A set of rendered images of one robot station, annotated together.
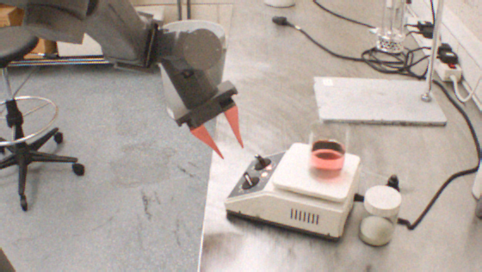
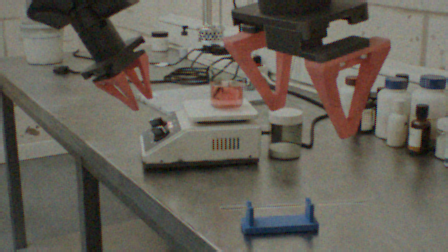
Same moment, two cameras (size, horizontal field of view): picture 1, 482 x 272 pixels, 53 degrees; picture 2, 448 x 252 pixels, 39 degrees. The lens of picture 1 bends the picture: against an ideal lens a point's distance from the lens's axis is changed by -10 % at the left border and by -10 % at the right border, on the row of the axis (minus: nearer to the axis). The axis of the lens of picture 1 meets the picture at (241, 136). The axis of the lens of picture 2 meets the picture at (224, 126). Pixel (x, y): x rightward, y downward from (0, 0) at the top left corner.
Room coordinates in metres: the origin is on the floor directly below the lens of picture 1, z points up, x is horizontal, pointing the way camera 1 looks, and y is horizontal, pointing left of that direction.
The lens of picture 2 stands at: (-0.25, 0.44, 1.11)
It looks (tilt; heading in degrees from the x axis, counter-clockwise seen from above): 16 degrees down; 328
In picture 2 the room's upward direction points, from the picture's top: straight up
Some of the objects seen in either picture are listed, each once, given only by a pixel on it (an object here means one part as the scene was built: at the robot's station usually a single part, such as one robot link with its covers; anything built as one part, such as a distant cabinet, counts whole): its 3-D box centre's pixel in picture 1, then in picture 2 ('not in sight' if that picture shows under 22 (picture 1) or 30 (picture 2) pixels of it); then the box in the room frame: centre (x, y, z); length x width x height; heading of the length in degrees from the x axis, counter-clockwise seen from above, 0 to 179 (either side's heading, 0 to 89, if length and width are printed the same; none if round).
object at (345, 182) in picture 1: (318, 170); (218, 109); (0.67, -0.12, 0.83); 0.12 x 0.12 x 0.01; 68
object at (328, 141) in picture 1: (329, 151); (228, 85); (0.66, -0.13, 0.88); 0.07 x 0.06 x 0.08; 46
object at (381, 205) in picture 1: (379, 216); (285, 133); (0.61, -0.22, 0.79); 0.06 x 0.06 x 0.08
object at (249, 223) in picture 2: not in sight; (279, 215); (0.37, -0.03, 0.77); 0.10 x 0.03 x 0.04; 65
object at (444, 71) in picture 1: (431, 45); (224, 61); (1.36, -0.56, 0.77); 0.40 x 0.06 x 0.04; 178
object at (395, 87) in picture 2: not in sight; (393, 107); (0.59, -0.47, 0.81); 0.06 x 0.06 x 0.11
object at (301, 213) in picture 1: (300, 188); (204, 133); (0.68, -0.10, 0.79); 0.22 x 0.13 x 0.08; 68
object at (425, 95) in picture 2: not in sight; (430, 110); (0.52, -0.49, 0.81); 0.07 x 0.07 x 0.13
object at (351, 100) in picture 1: (378, 99); (207, 96); (1.05, -0.32, 0.76); 0.30 x 0.20 x 0.01; 88
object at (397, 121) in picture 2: not in sight; (397, 122); (0.55, -0.43, 0.79); 0.03 x 0.03 x 0.09
